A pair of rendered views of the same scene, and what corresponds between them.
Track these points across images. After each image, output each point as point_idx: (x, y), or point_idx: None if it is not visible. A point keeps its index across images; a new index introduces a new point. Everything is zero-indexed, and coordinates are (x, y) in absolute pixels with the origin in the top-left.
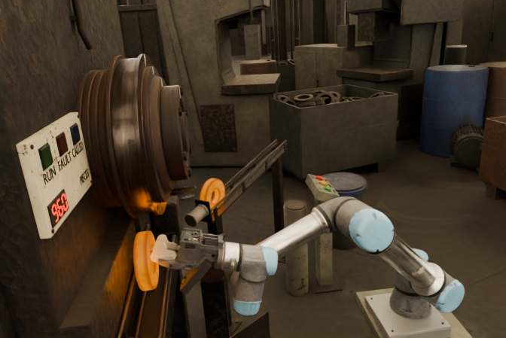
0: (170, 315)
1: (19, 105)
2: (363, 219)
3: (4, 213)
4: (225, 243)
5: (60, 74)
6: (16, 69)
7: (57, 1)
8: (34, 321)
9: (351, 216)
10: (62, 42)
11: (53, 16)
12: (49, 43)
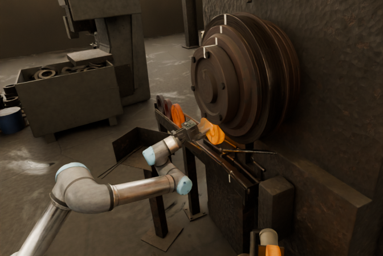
0: (207, 160)
1: (208, 20)
2: (78, 162)
3: None
4: (171, 136)
5: (230, 13)
6: (209, 7)
7: None
8: None
9: (85, 168)
10: None
11: None
12: None
